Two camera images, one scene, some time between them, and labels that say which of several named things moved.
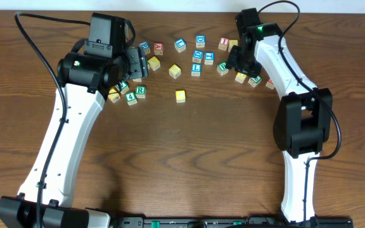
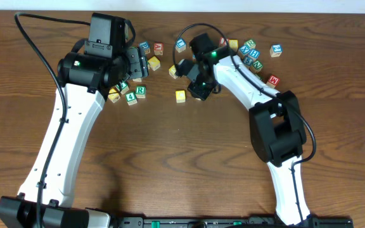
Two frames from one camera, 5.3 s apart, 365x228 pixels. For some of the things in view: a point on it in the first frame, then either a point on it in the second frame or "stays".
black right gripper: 244,63 to 186,68
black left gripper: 138,63 stays
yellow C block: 180,96 stays
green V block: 125,87 stays
